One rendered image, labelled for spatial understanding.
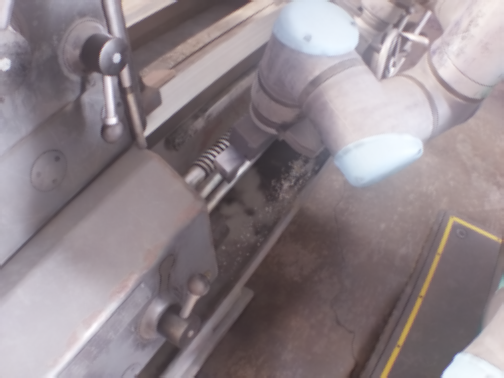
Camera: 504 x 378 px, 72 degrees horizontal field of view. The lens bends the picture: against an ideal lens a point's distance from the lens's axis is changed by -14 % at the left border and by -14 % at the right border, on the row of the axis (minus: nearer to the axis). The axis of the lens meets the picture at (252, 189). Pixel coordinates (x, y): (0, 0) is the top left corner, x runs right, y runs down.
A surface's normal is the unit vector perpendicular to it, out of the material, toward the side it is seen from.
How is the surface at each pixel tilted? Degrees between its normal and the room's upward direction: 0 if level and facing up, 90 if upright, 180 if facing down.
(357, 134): 50
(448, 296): 0
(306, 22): 19
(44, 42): 90
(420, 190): 0
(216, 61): 36
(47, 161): 90
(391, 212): 0
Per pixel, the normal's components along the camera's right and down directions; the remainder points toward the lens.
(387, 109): 0.22, -0.29
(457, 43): -0.95, 0.18
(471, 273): -0.01, -0.67
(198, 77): 0.48, -0.31
